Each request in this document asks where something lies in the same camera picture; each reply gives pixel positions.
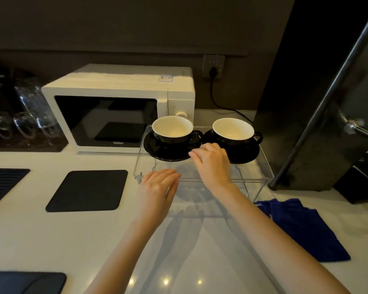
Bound person's left forearm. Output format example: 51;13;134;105
83;216;166;294

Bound metal pole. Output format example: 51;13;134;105
268;0;368;191

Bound dark brown tray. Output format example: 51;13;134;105
0;131;69;153

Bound black cup white inside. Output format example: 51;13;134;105
152;116;203;145
212;118;264;147

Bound white microwave oven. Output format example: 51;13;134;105
41;63;196;154

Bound person's right hand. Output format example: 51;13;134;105
188;143;234;193

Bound wall power outlet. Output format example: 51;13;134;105
202;54;226;79

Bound metal bracket rod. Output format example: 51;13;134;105
336;103;368;145

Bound black box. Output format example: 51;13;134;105
333;153;368;205

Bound person's right forearm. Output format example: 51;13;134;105
206;182;351;294

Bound person's left hand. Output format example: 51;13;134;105
137;169;182;225

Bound clear glass mug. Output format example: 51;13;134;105
0;111;13;140
13;111;38;140
41;122;65;146

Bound black power plug cable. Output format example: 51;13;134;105
209;67;256;119

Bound black saucer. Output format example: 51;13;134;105
200;129;260;165
143;130;203;163

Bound clear acrylic shelf riser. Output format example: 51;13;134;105
132;125;275;218

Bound black square mat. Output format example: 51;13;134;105
45;170;129;213

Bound black ribbed mat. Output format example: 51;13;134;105
0;168;30;212

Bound blue cloth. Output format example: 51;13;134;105
254;198;351;263

